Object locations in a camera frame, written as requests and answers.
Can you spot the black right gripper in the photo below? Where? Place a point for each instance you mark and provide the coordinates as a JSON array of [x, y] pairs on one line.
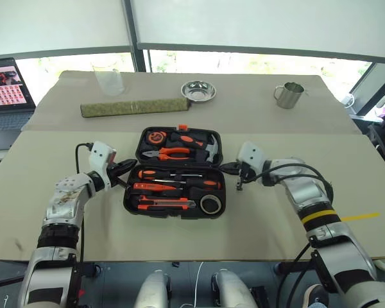
[[247, 173]]

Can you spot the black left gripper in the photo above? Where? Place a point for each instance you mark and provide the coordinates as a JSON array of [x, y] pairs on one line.
[[114, 171]]

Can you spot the orange voltage tester pen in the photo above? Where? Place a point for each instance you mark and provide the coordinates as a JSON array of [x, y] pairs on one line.
[[150, 186]]

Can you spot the black electrical tape roll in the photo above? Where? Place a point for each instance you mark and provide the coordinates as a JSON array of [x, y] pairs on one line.
[[210, 204]]

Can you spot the orange black utility knife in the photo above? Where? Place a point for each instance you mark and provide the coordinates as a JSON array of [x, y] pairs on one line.
[[163, 203]]

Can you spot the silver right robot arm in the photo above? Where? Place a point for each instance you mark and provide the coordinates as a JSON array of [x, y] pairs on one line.
[[311, 192]]

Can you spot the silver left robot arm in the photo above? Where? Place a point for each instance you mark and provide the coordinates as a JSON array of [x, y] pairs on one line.
[[64, 199]]

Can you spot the black tool case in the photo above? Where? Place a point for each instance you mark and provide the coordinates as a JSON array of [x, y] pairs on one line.
[[176, 192]]

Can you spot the orange black tape measure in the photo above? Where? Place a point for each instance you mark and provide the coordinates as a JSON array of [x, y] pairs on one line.
[[155, 137]]

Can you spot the hammer with steel head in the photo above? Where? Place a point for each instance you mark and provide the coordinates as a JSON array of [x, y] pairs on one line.
[[195, 144]]

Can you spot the rolled green mat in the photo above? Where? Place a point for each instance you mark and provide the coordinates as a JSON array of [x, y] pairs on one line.
[[134, 107]]

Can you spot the steel bowl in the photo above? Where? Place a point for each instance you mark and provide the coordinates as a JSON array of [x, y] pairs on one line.
[[199, 90]]

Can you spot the clear plastic cup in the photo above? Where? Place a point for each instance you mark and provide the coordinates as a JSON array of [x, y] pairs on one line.
[[109, 80]]

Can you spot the steel mug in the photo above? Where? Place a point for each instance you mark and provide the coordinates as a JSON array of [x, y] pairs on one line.
[[290, 95]]

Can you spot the grey rounded robot leg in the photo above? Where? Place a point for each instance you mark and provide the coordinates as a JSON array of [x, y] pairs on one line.
[[232, 290], [152, 290]]

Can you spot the yellow tape strip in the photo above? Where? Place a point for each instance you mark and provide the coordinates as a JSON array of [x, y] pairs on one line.
[[361, 216]]

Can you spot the open laptop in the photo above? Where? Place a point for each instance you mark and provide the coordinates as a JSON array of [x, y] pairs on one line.
[[6, 96]]

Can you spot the pink grey shoe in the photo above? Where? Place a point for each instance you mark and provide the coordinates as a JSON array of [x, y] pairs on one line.
[[316, 296]]

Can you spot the black office chair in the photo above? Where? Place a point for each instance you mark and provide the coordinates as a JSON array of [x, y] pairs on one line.
[[377, 138]]

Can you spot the white roller blind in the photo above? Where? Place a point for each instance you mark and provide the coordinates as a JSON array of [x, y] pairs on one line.
[[54, 22], [269, 22]]

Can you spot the computer monitor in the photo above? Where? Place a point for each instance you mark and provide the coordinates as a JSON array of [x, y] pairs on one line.
[[372, 90]]

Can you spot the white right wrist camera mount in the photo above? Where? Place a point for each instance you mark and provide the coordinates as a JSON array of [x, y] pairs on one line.
[[251, 154]]

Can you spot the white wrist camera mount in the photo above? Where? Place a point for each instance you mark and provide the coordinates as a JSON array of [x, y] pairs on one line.
[[100, 155], [251, 154]]

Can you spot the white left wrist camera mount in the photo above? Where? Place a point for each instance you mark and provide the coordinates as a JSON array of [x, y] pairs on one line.
[[100, 155]]

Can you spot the dark window frame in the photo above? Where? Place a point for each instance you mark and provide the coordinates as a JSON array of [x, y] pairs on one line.
[[138, 48]]

